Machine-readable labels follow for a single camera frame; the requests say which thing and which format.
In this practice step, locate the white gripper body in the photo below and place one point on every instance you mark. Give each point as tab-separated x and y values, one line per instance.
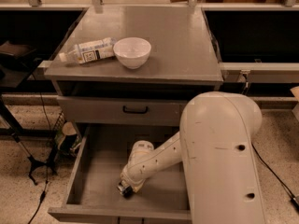
133	177

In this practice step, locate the blue silver redbull can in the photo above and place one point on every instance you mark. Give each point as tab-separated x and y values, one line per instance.
125	190

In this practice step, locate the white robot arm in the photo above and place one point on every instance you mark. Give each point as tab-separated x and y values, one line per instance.
214	146

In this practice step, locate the open grey middle drawer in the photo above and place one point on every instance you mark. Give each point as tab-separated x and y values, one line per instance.
92	195

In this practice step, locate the grey drawer cabinet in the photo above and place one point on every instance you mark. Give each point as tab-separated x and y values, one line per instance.
182	62

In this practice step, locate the closed grey top drawer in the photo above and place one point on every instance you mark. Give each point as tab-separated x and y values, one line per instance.
121	111

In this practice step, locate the white ceramic bowl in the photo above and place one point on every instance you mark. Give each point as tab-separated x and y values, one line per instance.
132	52

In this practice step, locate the white labelled plastic bottle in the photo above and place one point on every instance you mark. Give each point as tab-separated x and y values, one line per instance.
89	51

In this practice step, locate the black device on left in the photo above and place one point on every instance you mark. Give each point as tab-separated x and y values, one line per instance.
17	63

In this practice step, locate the black drawer handle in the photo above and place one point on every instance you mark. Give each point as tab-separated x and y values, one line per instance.
127	110

